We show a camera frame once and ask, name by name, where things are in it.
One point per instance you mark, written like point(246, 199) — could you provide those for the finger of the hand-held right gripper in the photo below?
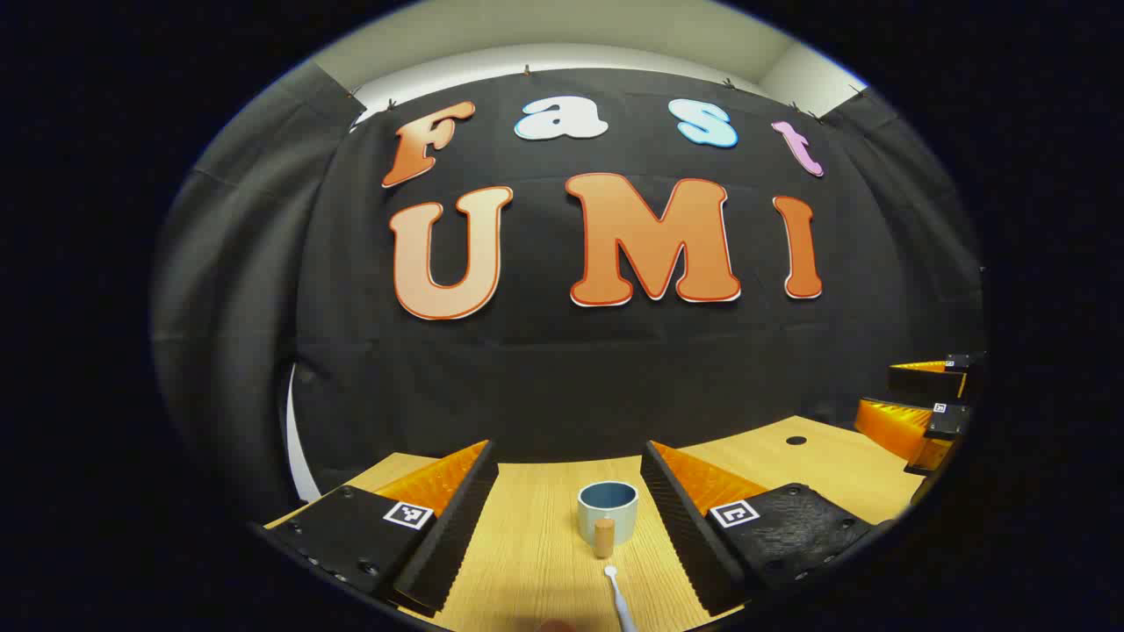
point(922, 382)
point(896, 426)

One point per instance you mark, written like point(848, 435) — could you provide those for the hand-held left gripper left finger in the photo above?
point(452, 527)

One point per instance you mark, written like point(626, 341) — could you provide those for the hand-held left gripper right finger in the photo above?
point(685, 535)

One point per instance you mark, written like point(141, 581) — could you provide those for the white toothbrush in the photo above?
point(619, 597)

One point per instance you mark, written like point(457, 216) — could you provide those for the wooden desktop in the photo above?
point(544, 562)

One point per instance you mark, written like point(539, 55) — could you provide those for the black backdrop cloth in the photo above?
point(571, 369)

